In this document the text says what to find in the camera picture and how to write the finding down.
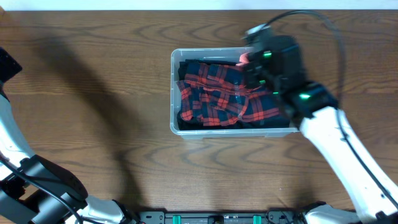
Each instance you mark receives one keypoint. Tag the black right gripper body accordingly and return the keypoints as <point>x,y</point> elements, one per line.
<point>260,76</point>

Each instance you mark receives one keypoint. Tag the pink garment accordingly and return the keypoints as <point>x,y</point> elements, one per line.
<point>243,60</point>

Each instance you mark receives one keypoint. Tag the red black plaid shirt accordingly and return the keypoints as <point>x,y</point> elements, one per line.
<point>258,103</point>

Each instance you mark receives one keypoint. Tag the large black garment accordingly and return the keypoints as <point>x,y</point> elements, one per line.
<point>183,124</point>

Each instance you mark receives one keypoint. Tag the dark navy garment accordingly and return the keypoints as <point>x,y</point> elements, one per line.
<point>272,122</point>

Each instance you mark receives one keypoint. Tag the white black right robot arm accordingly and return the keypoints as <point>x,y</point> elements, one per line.
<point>275,61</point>

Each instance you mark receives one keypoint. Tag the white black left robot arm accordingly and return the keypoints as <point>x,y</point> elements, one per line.
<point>36,190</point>

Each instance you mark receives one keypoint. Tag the clear plastic storage container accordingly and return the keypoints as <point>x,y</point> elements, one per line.
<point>230,54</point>

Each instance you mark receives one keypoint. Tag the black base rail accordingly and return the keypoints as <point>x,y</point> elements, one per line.
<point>270,217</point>

